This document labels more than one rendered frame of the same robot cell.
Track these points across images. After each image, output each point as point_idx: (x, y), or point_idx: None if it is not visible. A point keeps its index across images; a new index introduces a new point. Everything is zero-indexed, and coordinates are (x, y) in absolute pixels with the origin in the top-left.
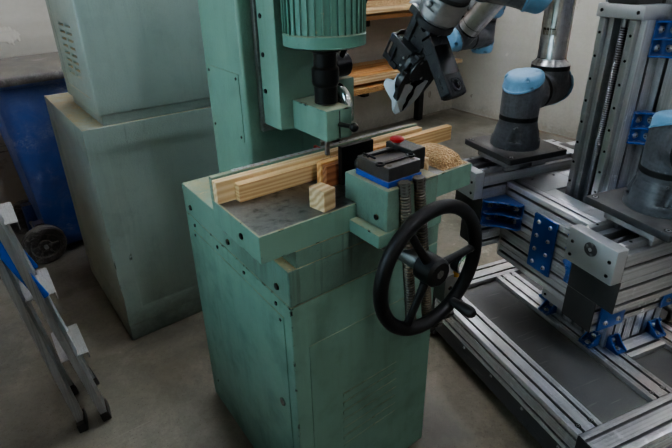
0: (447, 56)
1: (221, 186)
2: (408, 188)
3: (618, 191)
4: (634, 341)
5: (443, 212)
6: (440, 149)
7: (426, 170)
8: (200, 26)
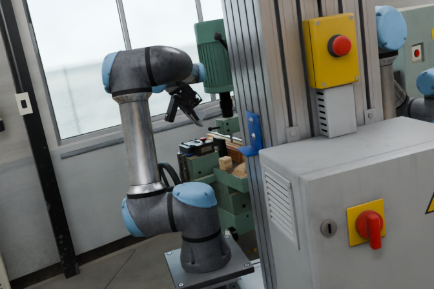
0: (171, 104)
1: (207, 136)
2: (177, 156)
3: (234, 248)
4: None
5: (163, 167)
6: (242, 163)
7: (196, 157)
8: None
